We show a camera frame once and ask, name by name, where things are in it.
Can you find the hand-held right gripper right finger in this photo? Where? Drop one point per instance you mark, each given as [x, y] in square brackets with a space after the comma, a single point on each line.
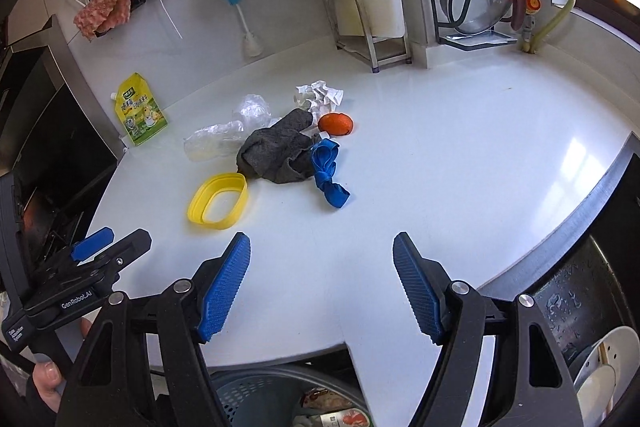
[417, 292]

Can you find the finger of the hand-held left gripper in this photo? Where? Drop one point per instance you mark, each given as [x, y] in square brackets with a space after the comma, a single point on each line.
[92, 243]
[127, 252]

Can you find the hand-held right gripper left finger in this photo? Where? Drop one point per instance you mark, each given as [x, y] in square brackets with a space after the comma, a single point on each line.
[225, 292]

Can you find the yellow oval plastic lid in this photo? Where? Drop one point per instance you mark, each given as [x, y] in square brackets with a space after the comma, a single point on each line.
[197, 203]

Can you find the grey perforated trash bin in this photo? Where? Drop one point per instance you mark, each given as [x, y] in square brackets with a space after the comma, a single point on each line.
[240, 399]

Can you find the clear plastic bag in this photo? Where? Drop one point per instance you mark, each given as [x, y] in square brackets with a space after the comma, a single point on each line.
[252, 109]
[210, 142]

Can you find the patterned snack wrapper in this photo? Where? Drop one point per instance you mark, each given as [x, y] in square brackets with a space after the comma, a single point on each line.
[325, 399]

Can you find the dark grey cloth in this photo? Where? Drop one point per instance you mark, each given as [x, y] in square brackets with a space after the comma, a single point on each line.
[270, 152]

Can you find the orange peel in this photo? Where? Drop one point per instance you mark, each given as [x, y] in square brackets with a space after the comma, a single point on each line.
[335, 124]

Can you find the white paper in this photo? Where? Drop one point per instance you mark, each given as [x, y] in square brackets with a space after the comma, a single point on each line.
[320, 94]

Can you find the person's left hand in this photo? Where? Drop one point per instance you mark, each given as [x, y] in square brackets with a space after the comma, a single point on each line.
[47, 382]

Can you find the black gas stove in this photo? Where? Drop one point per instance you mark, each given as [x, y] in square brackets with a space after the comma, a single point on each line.
[55, 217]

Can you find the yellow green spout pouch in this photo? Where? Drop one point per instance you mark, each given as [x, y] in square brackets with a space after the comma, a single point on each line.
[140, 117]

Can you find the steel kitchen sink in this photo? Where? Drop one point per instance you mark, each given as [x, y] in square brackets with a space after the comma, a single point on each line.
[575, 297]

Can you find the white plate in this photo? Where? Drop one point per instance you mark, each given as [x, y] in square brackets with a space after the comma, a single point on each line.
[595, 389]

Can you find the pink dish cloth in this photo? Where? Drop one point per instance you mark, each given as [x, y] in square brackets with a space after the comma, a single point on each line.
[105, 7]

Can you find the white plastic straw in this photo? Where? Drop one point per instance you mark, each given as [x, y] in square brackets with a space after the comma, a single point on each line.
[170, 14]

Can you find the blue white bottle brush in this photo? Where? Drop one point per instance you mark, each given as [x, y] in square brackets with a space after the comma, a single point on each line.
[252, 44]

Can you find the metal cutting board rack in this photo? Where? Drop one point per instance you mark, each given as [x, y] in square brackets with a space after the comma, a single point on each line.
[371, 44]

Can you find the orange white round gauge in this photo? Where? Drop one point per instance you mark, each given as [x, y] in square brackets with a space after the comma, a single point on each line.
[533, 3]

